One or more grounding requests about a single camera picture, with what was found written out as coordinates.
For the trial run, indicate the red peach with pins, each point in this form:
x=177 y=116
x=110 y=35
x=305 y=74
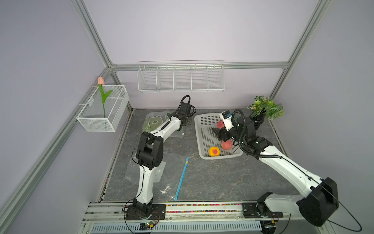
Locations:
x=220 y=124
x=227 y=145

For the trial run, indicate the white wire wall shelf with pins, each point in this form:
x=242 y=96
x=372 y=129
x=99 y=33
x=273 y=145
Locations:
x=181 y=76

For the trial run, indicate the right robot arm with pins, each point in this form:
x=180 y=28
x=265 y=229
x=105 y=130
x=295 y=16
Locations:
x=318 y=197

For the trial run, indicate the potted green plant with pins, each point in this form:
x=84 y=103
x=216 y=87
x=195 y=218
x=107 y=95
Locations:
x=264 y=107

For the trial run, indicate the clear blue-zipper bag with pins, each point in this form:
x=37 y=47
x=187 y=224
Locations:
x=160 y=183

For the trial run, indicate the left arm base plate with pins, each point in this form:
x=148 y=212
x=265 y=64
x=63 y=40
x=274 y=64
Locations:
x=141 y=212

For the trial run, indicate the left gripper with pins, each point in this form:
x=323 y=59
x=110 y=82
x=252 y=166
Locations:
x=189 y=123

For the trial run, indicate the yellow-red peach front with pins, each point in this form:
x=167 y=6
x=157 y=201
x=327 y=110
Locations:
x=214 y=151

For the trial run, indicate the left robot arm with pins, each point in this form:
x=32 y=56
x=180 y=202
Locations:
x=150 y=154

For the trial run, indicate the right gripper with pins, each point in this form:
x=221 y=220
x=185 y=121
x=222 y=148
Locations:
x=220 y=132

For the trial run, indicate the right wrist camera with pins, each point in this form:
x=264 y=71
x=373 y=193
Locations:
x=226 y=117

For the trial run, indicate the green printed zip-top bag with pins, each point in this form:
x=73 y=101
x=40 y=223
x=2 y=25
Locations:
x=155 y=119

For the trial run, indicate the pink artificial tulip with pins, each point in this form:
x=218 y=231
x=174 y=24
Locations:
x=104 y=95

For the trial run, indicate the white mesh wall basket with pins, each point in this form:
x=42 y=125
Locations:
x=90 y=114

